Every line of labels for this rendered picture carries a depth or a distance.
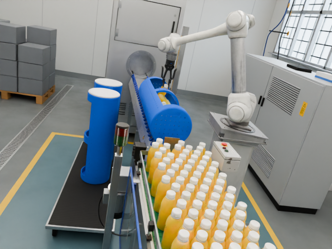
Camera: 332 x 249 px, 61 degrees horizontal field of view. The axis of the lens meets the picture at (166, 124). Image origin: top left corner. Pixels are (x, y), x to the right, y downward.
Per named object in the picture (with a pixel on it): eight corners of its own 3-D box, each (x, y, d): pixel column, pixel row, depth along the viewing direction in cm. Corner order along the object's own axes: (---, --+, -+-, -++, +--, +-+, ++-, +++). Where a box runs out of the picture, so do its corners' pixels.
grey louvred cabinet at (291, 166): (249, 137, 521) (274, 58, 470) (317, 215, 322) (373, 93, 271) (221, 133, 513) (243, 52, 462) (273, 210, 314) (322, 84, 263)
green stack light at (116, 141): (126, 141, 141) (127, 132, 139) (127, 146, 135) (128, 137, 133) (113, 140, 139) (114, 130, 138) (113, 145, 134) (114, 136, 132)
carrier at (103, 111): (104, 168, 304) (77, 170, 290) (114, 89, 274) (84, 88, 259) (113, 182, 282) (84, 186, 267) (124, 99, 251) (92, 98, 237)
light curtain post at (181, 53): (160, 163, 367) (188, 26, 308) (161, 165, 362) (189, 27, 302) (156, 163, 366) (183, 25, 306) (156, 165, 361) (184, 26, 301)
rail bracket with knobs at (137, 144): (145, 156, 185) (148, 142, 182) (146, 162, 179) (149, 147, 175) (130, 155, 183) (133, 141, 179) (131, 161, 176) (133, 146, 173)
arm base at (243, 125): (243, 121, 241) (245, 115, 239) (251, 131, 220) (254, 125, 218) (223, 116, 239) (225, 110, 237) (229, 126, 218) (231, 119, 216)
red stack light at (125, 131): (127, 132, 139) (128, 124, 138) (128, 137, 133) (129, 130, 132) (114, 130, 138) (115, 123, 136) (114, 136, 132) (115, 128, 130)
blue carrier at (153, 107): (166, 106, 276) (170, 78, 266) (187, 147, 197) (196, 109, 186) (137, 103, 270) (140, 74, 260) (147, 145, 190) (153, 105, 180)
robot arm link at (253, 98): (251, 120, 230) (261, 94, 223) (247, 124, 214) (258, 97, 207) (232, 113, 235) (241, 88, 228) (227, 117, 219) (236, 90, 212)
